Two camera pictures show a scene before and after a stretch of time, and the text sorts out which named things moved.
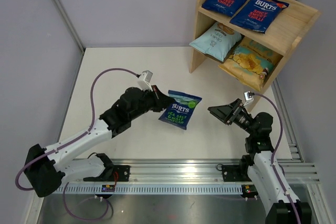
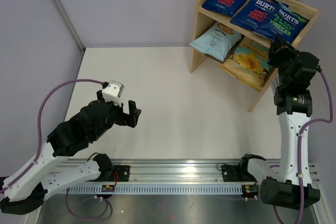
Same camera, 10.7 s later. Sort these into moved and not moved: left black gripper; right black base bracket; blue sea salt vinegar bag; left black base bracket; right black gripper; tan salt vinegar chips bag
Moved: blue sea salt vinegar bag; right black gripper; left black gripper
Not moved: left black base bracket; right black base bracket; tan salt vinegar chips bag
